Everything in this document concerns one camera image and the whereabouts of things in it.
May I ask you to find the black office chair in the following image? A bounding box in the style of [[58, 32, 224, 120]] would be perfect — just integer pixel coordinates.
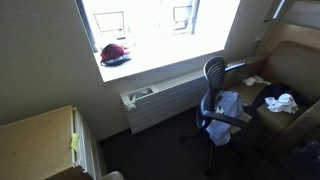
[[179, 57, 257, 176]]

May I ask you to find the tan upholstered couch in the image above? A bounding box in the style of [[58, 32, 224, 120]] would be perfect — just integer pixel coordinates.
[[222, 21, 320, 158]]

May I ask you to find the dark navy garment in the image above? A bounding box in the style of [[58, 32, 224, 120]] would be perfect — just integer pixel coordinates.
[[251, 84, 308, 109]]

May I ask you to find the light blue t-shirt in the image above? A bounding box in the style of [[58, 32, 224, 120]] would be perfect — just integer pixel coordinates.
[[206, 91, 243, 146]]

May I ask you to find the yellow sticky note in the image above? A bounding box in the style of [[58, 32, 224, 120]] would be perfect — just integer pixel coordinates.
[[71, 133, 80, 151]]

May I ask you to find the white crumpled cloth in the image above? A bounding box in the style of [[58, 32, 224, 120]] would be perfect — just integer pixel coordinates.
[[265, 93, 298, 114]]

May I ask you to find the small white cloth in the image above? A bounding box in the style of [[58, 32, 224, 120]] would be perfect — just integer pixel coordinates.
[[243, 75, 271, 86]]

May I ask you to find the red cap on windowsill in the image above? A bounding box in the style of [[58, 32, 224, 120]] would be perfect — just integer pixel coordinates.
[[100, 43, 131, 66]]

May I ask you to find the bright window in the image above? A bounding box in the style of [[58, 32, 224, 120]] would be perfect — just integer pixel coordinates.
[[75, 0, 241, 82]]

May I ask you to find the white wall heater unit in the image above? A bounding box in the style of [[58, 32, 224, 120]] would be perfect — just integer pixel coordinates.
[[120, 69, 207, 134]]

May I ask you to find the dark bag on floor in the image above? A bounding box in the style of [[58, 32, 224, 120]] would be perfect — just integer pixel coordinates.
[[279, 139, 320, 180]]

